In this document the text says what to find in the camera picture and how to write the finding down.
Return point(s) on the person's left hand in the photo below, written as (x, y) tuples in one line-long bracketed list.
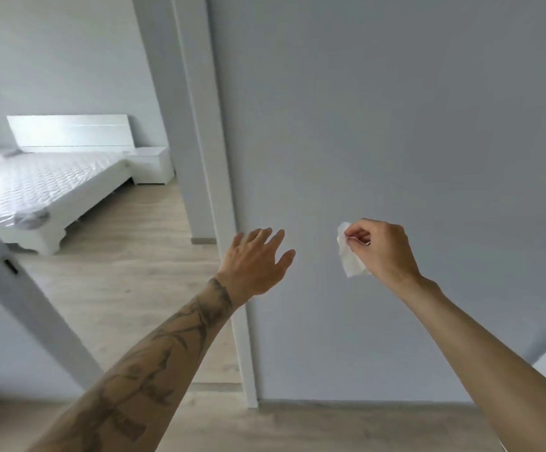
[(249, 270)]

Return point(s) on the person's right hand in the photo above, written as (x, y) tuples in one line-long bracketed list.
[(388, 254)]

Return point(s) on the person's left middle finger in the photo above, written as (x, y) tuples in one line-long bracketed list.
[(263, 235)]

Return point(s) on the person's left little finger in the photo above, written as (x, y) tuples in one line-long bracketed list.
[(238, 240)]

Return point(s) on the person's right thumb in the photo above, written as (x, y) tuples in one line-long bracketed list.
[(357, 250)]

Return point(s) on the person's left thumb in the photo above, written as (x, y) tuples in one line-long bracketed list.
[(286, 261)]

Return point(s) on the white paper tissue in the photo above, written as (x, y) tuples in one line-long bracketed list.
[(349, 263)]

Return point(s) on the person's left forearm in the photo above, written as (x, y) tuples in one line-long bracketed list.
[(160, 367)]

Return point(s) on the person's right forearm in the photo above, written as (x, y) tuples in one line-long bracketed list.
[(494, 367)]

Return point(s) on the white nightstand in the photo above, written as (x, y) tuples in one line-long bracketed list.
[(153, 164)]

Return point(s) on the grey baseboard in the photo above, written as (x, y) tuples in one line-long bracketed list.
[(362, 404)]

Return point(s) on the white plastic-wrapped mattress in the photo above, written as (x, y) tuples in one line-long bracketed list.
[(37, 183)]

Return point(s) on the grey open door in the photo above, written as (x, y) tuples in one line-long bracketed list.
[(23, 301)]

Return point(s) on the black door latch plate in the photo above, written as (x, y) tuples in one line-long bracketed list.
[(11, 266)]

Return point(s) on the white door frame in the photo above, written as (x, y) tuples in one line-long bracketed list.
[(211, 183)]

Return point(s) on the white bed frame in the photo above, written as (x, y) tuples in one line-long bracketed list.
[(70, 131)]

